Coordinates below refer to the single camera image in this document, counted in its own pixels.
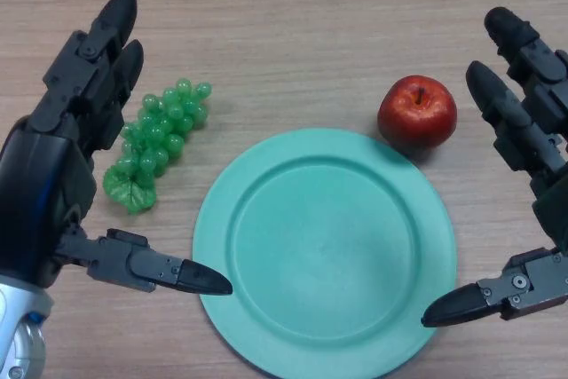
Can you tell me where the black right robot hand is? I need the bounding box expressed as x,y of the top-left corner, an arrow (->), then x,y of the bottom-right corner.
420,6 -> 568,329

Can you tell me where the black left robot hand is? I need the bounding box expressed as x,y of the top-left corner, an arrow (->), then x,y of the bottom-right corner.
0,0 -> 234,296

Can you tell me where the red apple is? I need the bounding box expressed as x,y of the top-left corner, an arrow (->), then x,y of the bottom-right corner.
376,75 -> 458,150

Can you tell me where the green round plate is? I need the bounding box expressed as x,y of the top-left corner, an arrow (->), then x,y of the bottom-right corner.
192,128 -> 458,379

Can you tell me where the green plastic grape bunch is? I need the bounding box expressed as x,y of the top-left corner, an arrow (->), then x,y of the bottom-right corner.
103,78 -> 213,216

